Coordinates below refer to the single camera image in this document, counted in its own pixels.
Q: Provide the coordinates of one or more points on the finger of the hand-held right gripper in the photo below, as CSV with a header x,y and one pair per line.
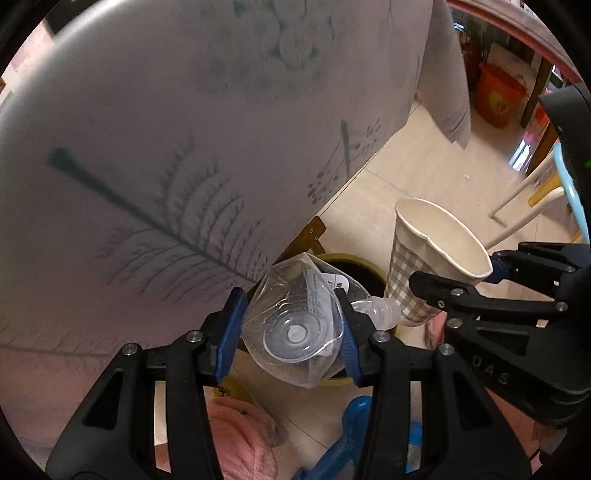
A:
x,y
498,270
434,288

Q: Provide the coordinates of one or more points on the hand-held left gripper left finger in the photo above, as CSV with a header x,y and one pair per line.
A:
x,y
231,332

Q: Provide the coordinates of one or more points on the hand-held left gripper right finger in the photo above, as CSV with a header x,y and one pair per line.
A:
x,y
348,346

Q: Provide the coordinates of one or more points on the checked paper cup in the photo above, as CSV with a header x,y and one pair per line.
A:
x,y
438,235

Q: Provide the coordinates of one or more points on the crushed clear plastic bottle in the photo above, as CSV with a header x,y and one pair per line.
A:
x,y
295,332

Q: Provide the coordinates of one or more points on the yellow-rimmed bin with black liner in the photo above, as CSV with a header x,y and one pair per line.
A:
x,y
358,277

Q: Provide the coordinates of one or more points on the yellow slipper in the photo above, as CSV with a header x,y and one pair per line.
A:
x,y
235,390

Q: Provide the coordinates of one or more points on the blue plastic stool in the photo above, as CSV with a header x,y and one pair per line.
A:
x,y
353,415

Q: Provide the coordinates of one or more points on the yellow chair leg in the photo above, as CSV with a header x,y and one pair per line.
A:
x,y
547,196

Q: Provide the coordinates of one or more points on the red plastic bag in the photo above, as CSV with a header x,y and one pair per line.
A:
x,y
542,115

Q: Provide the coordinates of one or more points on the orange plastic bucket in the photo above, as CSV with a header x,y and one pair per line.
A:
x,y
501,99

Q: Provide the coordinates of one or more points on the brown wooden table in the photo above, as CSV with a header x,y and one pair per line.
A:
x,y
538,92

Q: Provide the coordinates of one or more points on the leaf-printed tablecloth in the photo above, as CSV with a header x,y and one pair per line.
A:
x,y
184,115

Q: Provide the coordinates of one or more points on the wooden table frame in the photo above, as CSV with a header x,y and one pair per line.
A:
x,y
309,235

